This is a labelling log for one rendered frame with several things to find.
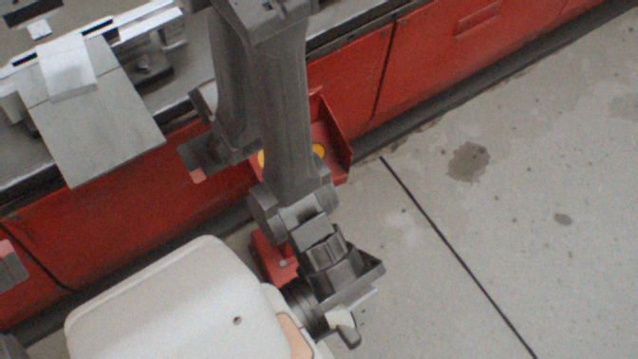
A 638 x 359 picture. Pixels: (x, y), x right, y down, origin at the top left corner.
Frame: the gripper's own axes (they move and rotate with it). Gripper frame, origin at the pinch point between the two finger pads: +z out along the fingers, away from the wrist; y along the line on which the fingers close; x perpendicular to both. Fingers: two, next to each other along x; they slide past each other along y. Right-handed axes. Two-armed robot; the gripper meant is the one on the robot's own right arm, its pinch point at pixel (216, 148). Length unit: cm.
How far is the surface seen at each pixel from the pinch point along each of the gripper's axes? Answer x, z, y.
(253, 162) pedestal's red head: 6.8, 20.8, -8.9
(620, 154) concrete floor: 70, 76, -134
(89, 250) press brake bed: 8, 59, 30
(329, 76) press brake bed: -1, 37, -39
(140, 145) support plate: -6.7, 3.0, 11.1
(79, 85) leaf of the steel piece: -21.5, 10.3, 14.5
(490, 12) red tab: 4, 44, -91
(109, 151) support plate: -8.3, 3.8, 16.0
